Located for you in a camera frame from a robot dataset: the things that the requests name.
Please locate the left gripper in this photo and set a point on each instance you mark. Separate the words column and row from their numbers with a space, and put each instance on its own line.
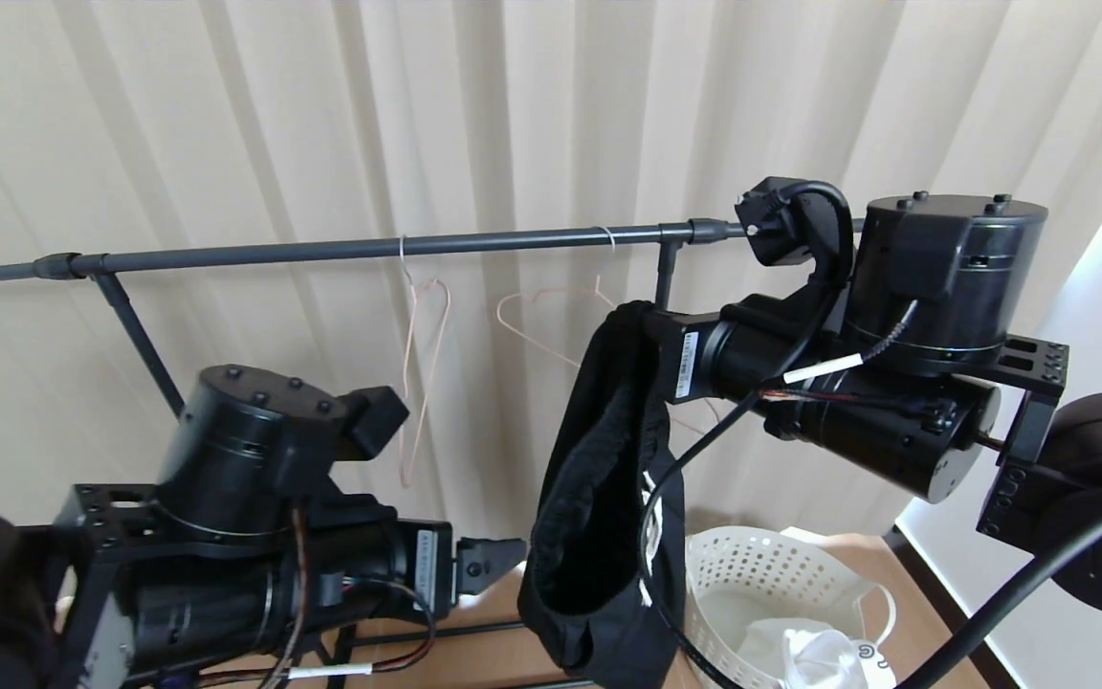
column 226, row 603

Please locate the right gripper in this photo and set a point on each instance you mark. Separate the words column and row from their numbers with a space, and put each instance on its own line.
column 876, row 431

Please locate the black shorts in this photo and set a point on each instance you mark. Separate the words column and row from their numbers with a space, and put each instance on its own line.
column 599, row 498

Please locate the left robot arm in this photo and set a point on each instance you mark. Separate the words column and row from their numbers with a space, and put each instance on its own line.
column 245, row 450

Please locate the white laundry basket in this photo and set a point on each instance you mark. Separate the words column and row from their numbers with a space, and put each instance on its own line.
column 761, row 574

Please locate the pink clothes hanger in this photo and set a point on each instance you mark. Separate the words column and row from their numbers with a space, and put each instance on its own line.
column 406, row 402
column 537, row 344

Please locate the black clothes rack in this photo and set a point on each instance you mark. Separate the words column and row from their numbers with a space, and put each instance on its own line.
column 321, row 251

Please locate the white garment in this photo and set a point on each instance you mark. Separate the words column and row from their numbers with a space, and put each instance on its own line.
column 809, row 655

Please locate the white curtain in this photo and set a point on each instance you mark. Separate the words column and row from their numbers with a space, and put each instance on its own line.
column 226, row 115

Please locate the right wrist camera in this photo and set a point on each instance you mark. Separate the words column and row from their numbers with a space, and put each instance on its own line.
column 776, row 230

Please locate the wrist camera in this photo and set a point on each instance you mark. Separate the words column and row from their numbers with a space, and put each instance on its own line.
column 374, row 421
column 776, row 230

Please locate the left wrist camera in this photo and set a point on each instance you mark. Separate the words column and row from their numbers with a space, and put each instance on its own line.
column 374, row 421

